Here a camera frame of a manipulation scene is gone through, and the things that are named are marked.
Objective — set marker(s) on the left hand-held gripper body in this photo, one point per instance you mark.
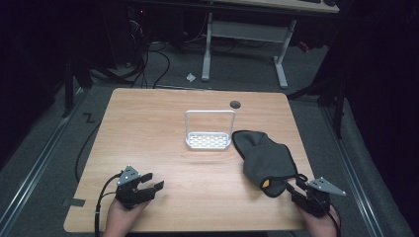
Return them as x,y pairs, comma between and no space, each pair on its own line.
129,192

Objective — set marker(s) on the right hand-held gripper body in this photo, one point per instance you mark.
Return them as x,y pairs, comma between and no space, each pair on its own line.
314,200

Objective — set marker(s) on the dark grey cloth black trim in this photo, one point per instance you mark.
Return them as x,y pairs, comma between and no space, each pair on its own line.
265,159

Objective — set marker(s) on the person's left hand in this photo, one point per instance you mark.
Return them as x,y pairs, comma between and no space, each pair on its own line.
122,219

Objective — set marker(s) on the person's right hand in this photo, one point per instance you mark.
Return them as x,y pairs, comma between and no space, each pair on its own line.
321,227

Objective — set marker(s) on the grey tape strip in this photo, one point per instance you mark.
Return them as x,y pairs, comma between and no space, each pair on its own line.
75,202

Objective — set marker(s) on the black metal stand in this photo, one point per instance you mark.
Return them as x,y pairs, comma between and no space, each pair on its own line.
68,92
339,108

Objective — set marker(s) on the black zigzag floor tape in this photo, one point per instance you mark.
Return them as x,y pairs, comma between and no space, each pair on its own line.
88,117

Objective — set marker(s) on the black round table grommet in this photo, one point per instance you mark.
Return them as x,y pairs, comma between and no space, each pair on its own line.
234,104

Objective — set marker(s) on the white paper scrap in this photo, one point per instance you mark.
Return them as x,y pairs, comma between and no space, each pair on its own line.
190,77

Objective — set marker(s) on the small red object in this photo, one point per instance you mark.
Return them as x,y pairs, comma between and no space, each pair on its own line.
303,46

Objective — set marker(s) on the white-legged wooden desk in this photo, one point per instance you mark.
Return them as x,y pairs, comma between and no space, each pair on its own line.
247,31

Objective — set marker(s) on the black keyboard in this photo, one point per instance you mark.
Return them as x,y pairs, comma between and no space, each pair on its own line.
309,1

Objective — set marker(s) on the black computer mouse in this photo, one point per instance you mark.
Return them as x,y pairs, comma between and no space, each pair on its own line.
329,2

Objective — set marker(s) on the metal floor rail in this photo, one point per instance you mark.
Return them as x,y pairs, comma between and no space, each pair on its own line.
33,168
355,184

